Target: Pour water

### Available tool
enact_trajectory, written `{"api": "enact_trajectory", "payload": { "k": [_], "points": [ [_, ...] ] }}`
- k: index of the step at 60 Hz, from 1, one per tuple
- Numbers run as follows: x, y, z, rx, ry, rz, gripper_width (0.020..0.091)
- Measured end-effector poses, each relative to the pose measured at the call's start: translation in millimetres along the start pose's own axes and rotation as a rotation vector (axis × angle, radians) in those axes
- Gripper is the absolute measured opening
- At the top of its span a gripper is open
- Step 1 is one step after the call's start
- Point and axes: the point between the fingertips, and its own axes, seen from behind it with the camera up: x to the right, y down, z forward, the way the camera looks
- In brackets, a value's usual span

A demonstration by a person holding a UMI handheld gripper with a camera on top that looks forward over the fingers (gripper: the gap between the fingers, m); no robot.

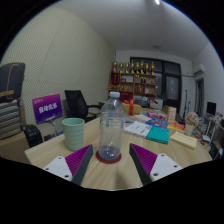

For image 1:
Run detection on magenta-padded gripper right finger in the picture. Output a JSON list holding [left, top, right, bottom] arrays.
[[128, 143, 184, 187]]

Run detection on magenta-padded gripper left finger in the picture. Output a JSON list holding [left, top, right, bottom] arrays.
[[43, 143, 95, 187]]

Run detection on clear plastic water bottle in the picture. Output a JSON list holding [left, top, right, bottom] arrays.
[[98, 91, 127, 162]]

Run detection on teal book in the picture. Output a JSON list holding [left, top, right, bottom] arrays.
[[145, 125, 170, 145]]

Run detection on pale yellow book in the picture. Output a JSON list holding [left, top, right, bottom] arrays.
[[169, 130, 198, 150]]

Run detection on pale green ribbed cup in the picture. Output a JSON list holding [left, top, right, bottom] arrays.
[[61, 117, 86, 152]]

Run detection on orange book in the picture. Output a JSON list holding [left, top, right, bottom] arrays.
[[166, 121, 186, 133]]

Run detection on black backpack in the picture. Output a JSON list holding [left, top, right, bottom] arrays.
[[22, 123, 44, 149]]

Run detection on flat round red coaster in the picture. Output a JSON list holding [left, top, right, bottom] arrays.
[[95, 149, 123, 165]]

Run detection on blue snack packet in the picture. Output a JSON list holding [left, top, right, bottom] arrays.
[[144, 118, 169, 129]]

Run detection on white printed booklet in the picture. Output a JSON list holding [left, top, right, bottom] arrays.
[[123, 120, 153, 139]]

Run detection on pink snack packet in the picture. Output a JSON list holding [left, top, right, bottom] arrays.
[[146, 111, 167, 121]]

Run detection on upright orange box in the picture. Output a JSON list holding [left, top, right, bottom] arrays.
[[165, 106, 178, 123]]

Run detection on white paper sheet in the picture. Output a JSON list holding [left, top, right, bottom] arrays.
[[131, 114, 152, 124]]

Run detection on pink flowers in white pot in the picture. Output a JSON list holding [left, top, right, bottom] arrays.
[[184, 111, 200, 137]]

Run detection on black tripod stand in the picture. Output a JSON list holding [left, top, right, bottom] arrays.
[[182, 98, 191, 124]]

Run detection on purple sign board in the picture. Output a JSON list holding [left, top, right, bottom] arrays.
[[31, 93, 64, 125]]

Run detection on yellow gift box red ribbon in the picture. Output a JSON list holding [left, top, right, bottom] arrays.
[[121, 98, 143, 117]]

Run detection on black office chair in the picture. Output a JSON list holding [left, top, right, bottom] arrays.
[[63, 89, 101, 123]]

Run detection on long wooden side desk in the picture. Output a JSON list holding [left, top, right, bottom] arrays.
[[201, 113, 224, 160]]

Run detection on grey ribbed suitcase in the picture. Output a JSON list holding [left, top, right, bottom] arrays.
[[0, 98, 24, 140]]

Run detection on black computer monitor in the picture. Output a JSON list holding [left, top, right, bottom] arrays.
[[205, 101, 218, 117]]

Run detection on black framed glass door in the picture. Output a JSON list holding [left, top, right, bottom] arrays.
[[129, 56, 184, 113]]

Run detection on wooden shelf unit with trophies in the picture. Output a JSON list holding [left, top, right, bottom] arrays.
[[108, 60, 158, 106]]

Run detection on dark bag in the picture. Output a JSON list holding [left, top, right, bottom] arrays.
[[0, 62, 26, 103]]

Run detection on white wall air conditioner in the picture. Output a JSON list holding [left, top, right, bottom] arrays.
[[192, 63, 206, 77]]

